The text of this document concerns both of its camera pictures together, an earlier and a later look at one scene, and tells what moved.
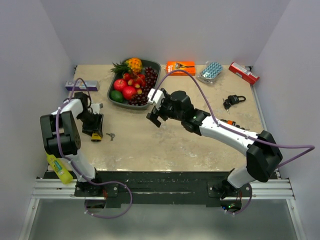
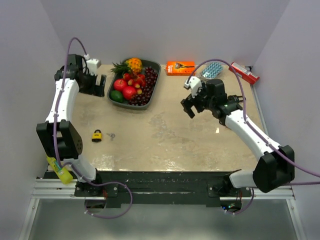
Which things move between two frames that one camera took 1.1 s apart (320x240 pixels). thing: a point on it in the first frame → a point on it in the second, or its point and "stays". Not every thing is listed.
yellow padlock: x=96 y=137 stays
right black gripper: x=159 y=112 → x=187 y=105
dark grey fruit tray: x=154 y=64 stays
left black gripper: x=96 y=127 → x=98 y=90
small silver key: x=112 y=135 stays
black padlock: x=231 y=100 stays
